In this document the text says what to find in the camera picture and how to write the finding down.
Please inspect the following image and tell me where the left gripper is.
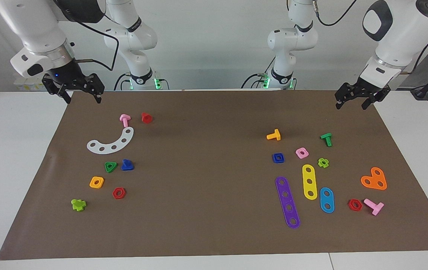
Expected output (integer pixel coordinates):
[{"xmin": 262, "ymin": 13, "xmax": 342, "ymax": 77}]
[{"xmin": 335, "ymin": 79, "xmax": 391, "ymax": 111}]

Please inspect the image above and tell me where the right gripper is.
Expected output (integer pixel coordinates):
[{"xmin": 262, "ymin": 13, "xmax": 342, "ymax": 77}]
[{"xmin": 42, "ymin": 60, "xmax": 105, "ymax": 105}]

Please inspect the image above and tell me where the large pink toy screw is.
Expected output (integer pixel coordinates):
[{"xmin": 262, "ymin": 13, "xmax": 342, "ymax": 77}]
[{"xmin": 363, "ymin": 198, "xmax": 385, "ymax": 216}]

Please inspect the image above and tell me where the lime green toy screw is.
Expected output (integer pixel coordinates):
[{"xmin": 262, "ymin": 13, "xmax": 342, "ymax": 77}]
[{"xmin": 70, "ymin": 198, "xmax": 87, "ymax": 213}]

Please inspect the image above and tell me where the white curved perforated strip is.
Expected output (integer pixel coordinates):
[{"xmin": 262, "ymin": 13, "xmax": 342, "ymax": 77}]
[{"xmin": 86, "ymin": 126, "xmax": 135, "ymax": 155}]

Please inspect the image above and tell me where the orange heart perforated plate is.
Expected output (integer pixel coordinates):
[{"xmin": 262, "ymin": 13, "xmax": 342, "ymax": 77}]
[{"xmin": 360, "ymin": 166, "xmax": 388, "ymax": 191}]

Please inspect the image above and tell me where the yellow perforated strip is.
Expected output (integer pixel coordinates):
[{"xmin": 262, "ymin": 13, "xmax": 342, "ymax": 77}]
[{"xmin": 302, "ymin": 164, "xmax": 318, "ymax": 201}]

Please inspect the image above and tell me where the blue perforated strip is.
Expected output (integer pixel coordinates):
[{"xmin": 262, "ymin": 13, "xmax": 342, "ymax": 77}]
[{"xmin": 319, "ymin": 187, "xmax": 335, "ymax": 214}]

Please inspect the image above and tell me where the purple perforated strip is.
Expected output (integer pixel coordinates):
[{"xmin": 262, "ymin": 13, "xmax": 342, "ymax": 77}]
[{"xmin": 275, "ymin": 176, "xmax": 301, "ymax": 230}]

